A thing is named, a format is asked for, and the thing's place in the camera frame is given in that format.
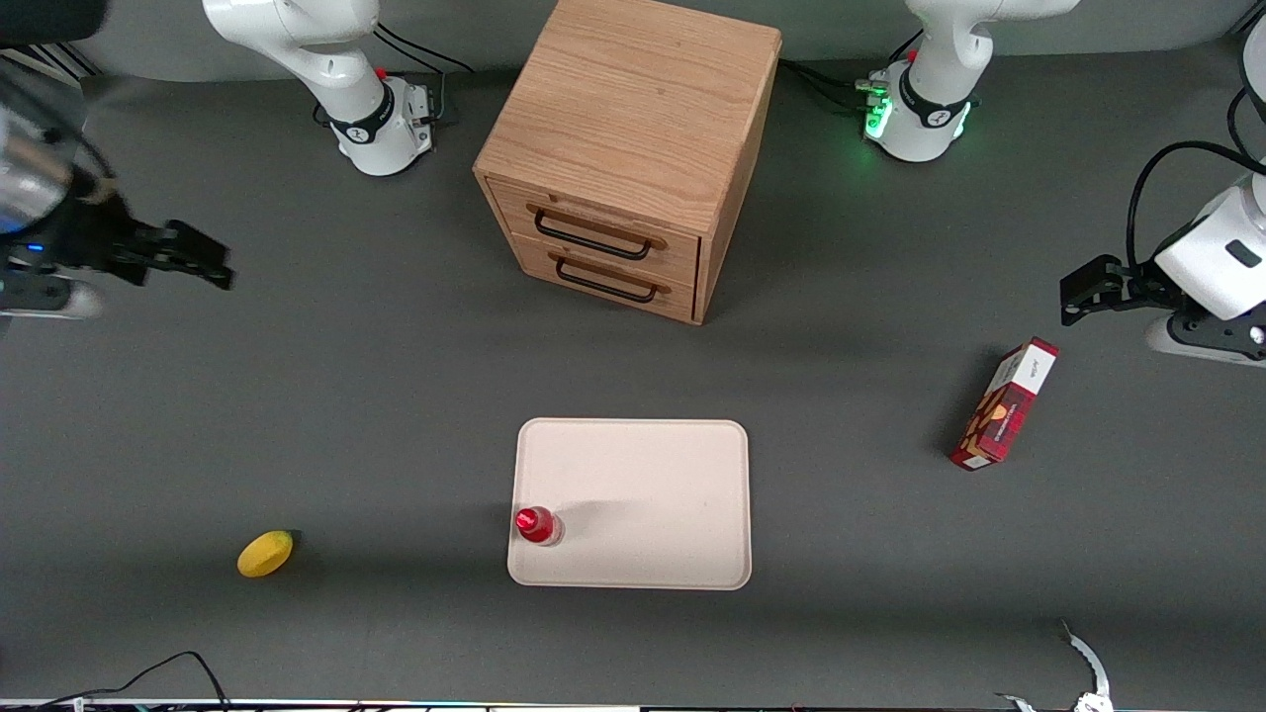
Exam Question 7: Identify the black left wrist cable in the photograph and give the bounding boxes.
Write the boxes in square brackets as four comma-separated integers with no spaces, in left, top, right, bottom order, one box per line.
[1127,87,1266,273]

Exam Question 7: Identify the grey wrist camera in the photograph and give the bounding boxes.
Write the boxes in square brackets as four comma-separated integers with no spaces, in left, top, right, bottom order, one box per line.
[0,272,106,320]
[1145,312,1266,369]

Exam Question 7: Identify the black arm base cables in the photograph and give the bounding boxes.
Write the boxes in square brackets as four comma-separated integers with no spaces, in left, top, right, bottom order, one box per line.
[777,30,926,112]
[372,22,478,128]

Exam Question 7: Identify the red white snack box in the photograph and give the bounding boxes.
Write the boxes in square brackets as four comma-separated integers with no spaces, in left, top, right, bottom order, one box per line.
[949,336,1061,473]

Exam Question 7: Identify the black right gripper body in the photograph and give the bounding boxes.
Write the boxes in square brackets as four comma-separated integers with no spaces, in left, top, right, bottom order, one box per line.
[35,183,171,288]

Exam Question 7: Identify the beige rectangular tray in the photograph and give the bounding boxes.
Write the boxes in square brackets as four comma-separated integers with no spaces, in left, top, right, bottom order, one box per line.
[506,417,754,591]

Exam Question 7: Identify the black left arm base cables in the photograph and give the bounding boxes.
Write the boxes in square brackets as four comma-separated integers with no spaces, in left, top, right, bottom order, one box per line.
[777,30,926,112]

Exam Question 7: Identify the yellow lemon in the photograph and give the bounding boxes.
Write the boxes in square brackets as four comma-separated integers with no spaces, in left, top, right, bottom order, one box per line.
[236,530,299,579]

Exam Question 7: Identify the black right arm base cables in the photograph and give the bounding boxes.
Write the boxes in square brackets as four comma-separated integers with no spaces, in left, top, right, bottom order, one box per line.
[372,22,478,128]

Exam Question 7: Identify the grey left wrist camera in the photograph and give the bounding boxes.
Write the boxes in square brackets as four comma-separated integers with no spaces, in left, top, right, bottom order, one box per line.
[1145,312,1266,369]

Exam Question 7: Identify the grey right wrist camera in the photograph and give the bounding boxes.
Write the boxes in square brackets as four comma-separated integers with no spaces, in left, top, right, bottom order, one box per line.
[0,272,106,320]

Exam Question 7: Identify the short black drawer handle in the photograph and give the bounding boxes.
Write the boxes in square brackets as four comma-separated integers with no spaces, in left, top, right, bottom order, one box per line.
[553,252,662,305]

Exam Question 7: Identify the thin black table-edge cable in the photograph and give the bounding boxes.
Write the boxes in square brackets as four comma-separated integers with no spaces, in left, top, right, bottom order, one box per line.
[33,650,232,712]

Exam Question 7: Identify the long black drawer handle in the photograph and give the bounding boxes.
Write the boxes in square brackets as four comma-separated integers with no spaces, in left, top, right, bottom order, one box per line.
[533,204,657,263]

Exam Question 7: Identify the wooden two-drawer cabinet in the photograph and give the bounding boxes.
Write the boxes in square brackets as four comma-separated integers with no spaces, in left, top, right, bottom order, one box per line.
[473,0,783,326]

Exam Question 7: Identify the red coke bottle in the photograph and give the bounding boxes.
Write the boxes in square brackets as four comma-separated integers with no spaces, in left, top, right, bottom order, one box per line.
[514,504,566,548]

